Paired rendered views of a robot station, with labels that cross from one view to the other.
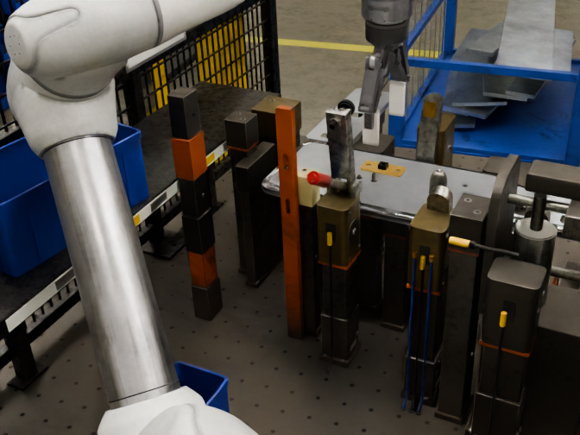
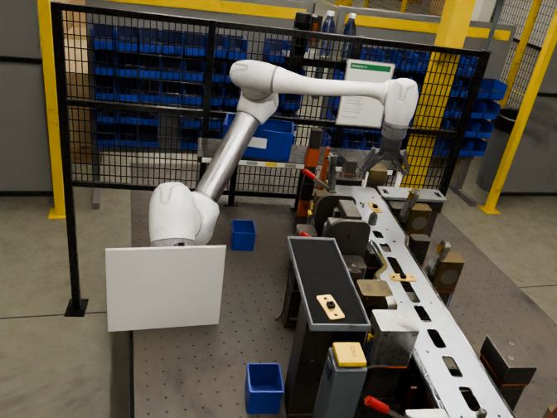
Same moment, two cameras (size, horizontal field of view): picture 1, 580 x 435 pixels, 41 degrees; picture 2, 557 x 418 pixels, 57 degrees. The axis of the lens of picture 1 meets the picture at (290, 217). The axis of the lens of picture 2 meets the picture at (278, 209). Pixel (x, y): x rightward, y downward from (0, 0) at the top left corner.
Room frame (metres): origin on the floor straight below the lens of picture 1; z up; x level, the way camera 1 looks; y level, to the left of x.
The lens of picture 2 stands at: (-0.13, -1.36, 1.91)
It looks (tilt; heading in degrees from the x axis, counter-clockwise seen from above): 28 degrees down; 50
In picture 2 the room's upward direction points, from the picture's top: 8 degrees clockwise
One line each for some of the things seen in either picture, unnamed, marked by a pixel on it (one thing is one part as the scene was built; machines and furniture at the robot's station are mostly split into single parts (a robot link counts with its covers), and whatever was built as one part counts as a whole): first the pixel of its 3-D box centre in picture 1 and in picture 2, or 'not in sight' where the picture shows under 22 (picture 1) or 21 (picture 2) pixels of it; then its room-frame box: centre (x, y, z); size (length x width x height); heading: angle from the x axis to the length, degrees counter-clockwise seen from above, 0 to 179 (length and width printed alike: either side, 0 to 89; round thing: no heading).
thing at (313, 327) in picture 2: not in sight; (323, 278); (0.68, -0.62, 1.16); 0.37 x 0.14 x 0.02; 62
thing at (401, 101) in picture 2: not in sight; (401, 99); (1.36, -0.18, 1.44); 0.13 x 0.11 x 0.16; 37
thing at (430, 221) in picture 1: (425, 314); not in sight; (1.04, -0.22, 0.88); 0.11 x 0.07 x 0.37; 152
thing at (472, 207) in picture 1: (462, 315); not in sight; (1.00, -0.27, 0.91); 0.07 x 0.05 x 0.42; 152
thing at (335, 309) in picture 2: not in sight; (331, 305); (0.61, -0.72, 1.17); 0.08 x 0.04 x 0.01; 74
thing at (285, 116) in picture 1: (291, 232); (317, 204); (1.21, 0.00, 0.95); 0.03 x 0.01 x 0.50; 62
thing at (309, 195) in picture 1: (310, 256); not in sight; (1.23, -0.03, 0.88); 0.04 x 0.04 x 0.37; 62
